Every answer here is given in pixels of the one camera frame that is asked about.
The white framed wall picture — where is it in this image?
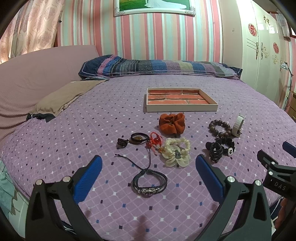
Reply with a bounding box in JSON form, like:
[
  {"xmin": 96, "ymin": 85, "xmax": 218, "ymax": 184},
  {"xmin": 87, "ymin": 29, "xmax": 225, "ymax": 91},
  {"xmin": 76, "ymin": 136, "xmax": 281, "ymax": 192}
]
[{"xmin": 114, "ymin": 0, "xmax": 196, "ymax": 16}]

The white band wrist watch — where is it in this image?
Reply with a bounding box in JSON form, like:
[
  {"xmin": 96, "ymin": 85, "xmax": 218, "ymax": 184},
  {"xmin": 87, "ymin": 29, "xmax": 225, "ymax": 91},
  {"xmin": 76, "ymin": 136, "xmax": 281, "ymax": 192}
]
[{"xmin": 231, "ymin": 114, "xmax": 244, "ymax": 138}]

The orange fabric scrunchie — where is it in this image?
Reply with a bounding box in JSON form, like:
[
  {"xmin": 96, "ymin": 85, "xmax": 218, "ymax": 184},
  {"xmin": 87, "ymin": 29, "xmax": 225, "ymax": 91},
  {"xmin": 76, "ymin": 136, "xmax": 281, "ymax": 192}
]
[{"xmin": 159, "ymin": 113, "xmax": 185, "ymax": 136}]

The black leather cord bracelet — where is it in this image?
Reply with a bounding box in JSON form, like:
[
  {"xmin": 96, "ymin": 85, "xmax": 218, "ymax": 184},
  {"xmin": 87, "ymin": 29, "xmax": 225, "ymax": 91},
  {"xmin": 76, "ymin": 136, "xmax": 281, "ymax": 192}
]
[{"xmin": 114, "ymin": 143, "xmax": 168, "ymax": 198}]

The wooden nightstand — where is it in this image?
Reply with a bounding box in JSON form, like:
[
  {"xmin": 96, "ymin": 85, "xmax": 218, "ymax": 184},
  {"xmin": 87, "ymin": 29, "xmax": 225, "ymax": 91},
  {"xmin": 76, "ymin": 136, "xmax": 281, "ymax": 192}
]
[{"xmin": 287, "ymin": 91, "xmax": 296, "ymax": 122}]

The purple dotted bedspread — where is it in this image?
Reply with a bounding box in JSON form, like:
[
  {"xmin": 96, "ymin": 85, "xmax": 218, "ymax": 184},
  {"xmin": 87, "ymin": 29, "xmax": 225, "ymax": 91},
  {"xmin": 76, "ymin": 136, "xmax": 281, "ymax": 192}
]
[{"xmin": 0, "ymin": 74, "xmax": 296, "ymax": 241}]

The white tray brick-pattern liner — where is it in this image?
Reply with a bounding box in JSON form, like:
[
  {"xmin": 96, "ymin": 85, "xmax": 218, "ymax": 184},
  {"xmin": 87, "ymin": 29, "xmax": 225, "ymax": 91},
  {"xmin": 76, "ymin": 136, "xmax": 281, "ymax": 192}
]
[{"xmin": 145, "ymin": 87, "xmax": 218, "ymax": 113}]

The white decorated wardrobe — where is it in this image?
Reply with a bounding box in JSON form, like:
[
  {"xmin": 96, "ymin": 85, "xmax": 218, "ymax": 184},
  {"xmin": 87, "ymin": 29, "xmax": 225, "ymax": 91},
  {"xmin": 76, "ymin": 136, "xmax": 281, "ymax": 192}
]
[{"xmin": 219, "ymin": 0, "xmax": 289, "ymax": 108}]

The pink padded headboard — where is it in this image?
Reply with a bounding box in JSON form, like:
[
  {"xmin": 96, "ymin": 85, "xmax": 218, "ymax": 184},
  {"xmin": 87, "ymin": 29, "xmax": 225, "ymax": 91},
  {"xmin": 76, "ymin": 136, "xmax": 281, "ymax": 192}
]
[{"xmin": 1, "ymin": 45, "xmax": 98, "ymax": 142}]

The pink floral curtain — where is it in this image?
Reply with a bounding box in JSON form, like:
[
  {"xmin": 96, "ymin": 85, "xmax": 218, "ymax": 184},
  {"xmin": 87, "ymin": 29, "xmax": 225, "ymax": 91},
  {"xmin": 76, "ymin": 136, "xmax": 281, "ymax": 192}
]
[{"xmin": 1, "ymin": 0, "xmax": 65, "ymax": 63}]

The person's right hand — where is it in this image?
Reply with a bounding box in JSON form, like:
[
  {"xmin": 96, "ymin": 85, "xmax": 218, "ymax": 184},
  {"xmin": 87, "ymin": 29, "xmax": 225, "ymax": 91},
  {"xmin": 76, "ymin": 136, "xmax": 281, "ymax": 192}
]
[{"xmin": 274, "ymin": 198, "xmax": 288, "ymax": 229}]

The patchwork blue purple pillow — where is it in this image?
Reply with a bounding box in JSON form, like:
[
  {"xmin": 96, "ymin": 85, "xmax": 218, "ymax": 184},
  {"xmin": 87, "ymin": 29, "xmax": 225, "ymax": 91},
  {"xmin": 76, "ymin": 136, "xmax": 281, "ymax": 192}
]
[{"xmin": 78, "ymin": 55, "xmax": 242, "ymax": 79}]

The brown wooden bead bracelet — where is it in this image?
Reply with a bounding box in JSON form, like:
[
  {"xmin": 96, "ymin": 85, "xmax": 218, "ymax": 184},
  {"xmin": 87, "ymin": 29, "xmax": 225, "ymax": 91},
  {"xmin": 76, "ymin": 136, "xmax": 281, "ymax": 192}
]
[{"xmin": 208, "ymin": 119, "xmax": 233, "ymax": 139}]

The tan folded cloth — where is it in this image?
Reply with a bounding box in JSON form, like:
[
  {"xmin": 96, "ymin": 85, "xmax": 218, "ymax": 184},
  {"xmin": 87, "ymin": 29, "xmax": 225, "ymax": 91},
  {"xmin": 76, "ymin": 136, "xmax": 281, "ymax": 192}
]
[{"xmin": 26, "ymin": 80, "xmax": 107, "ymax": 123}]

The silver desk lamp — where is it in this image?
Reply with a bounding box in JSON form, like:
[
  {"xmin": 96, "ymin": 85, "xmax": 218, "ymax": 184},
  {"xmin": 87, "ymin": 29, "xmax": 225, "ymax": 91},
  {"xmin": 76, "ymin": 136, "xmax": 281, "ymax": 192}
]
[{"xmin": 280, "ymin": 61, "xmax": 293, "ymax": 110}]

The cream fabric scrunchie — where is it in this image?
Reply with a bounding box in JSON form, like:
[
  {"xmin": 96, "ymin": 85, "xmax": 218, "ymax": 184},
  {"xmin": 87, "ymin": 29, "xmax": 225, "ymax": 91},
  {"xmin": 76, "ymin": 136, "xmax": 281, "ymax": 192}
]
[{"xmin": 162, "ymin": 138, "xmax": 191, "ymax": 167}]

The black flower hair tie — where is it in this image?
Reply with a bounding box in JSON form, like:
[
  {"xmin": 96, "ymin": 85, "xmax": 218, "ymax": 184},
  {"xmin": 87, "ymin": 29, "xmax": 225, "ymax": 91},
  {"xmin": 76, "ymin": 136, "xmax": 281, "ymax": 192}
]
[{"xmin": 215, "ymin": 136, "xmax": 236, "ymax": 157}]

